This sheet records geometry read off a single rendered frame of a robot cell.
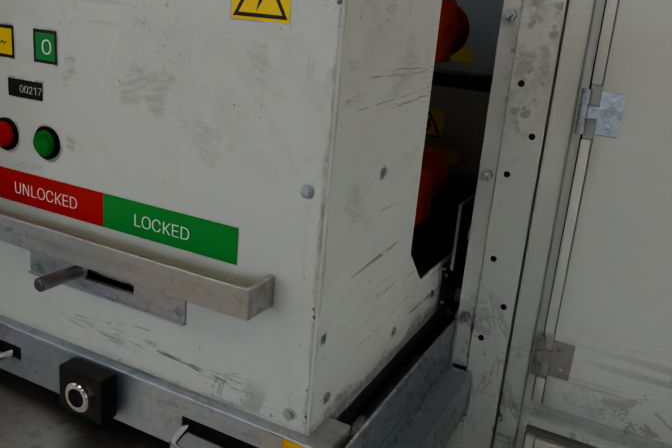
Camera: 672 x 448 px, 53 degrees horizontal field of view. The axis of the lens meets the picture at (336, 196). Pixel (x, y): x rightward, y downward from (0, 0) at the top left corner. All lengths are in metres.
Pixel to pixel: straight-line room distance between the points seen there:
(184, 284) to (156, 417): 0.18
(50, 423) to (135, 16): 0.44
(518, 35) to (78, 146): 0.50
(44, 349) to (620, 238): 0.65
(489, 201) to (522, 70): 0.16
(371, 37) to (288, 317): 0.25
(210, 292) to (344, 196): 0.14
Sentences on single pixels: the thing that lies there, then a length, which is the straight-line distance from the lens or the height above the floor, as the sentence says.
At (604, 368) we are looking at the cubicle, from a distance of 0.88.
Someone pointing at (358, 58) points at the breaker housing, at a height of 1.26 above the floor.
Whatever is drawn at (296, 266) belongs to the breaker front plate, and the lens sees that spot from 0.57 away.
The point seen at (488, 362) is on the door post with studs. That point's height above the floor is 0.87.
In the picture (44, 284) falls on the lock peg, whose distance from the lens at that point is 0.71.
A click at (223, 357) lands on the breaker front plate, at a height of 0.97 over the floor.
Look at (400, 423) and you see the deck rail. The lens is 0.79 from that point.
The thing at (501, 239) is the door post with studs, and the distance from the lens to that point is 0.86.
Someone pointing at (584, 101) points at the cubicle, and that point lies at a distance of 0.79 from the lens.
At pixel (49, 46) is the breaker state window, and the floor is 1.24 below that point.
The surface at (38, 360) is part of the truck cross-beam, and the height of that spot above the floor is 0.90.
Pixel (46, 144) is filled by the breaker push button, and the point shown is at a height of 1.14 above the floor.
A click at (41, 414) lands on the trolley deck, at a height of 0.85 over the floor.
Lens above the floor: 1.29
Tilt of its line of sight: 15 degrees down
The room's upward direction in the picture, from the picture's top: 5 degrees clockwise
